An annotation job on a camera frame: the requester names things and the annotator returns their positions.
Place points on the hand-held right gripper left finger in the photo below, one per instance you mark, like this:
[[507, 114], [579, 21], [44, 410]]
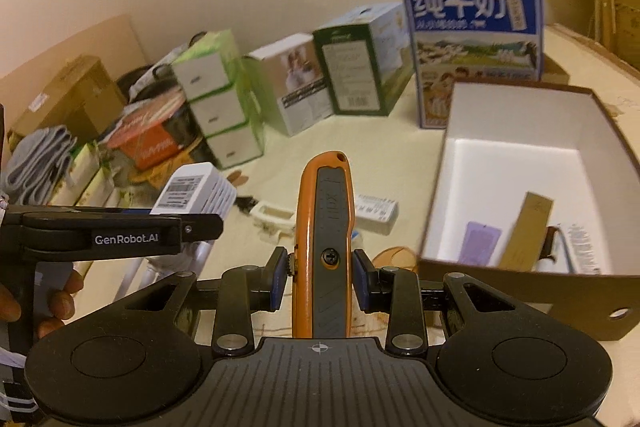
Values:
[[278, 279]]

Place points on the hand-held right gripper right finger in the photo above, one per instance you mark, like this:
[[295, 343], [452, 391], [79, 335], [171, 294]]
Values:
[[361, 282]]

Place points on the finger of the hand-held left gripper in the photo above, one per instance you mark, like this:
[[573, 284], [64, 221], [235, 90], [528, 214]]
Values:
[[202, 227]]

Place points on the white power adapter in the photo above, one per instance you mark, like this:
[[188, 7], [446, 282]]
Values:
[[200, 192]]

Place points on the white plastic clip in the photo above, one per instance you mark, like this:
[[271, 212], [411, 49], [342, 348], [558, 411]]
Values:
[[272, 218]]

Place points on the white medicine box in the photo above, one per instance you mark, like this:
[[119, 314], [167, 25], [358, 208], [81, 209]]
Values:
[[377, 212]]

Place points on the orange utility knife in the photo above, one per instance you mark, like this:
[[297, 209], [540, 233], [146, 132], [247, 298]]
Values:
[[320, 207]]

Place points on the purple tube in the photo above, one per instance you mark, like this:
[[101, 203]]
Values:
[[480, 244]]

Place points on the gold white box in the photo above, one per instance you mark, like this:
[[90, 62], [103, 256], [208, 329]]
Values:
[[530, 227]]

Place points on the brown cardboard box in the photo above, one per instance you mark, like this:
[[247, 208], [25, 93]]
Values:
[[515, 187]]

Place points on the black white small bottle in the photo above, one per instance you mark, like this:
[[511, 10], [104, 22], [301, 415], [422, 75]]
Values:
[[549, 252]]

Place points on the white tube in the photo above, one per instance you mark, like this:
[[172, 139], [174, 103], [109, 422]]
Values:
[[580, 249]]

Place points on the person's left hand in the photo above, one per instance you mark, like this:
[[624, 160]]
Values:
[[57, 302]]

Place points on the stack of yellow rice packets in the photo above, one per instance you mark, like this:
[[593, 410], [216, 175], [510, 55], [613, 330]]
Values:
[[75, 177]]

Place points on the orange instant rice bowl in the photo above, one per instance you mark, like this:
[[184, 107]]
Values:
[[170, 167]]

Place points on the grey towel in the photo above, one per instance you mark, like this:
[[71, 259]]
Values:
[[35, 162]]

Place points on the red instant rice bowl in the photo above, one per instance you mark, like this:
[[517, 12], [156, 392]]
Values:
[[155, 132]]

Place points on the brown shipping carton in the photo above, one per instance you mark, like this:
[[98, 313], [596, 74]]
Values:
[[70, 97]]

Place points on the white green photo box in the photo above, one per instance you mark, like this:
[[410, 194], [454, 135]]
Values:
[[295, 82]]

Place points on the wooden board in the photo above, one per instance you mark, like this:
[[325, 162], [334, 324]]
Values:
[[65, 42]]

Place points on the dark green box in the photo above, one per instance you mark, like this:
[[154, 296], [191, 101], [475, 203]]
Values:
[[355, 72]]

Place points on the blue milk carton box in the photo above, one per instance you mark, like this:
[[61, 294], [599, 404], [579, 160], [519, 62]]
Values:
[[475, 42]]

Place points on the brown cardboard sheet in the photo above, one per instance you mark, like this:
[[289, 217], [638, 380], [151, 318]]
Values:
[[627, 17]]

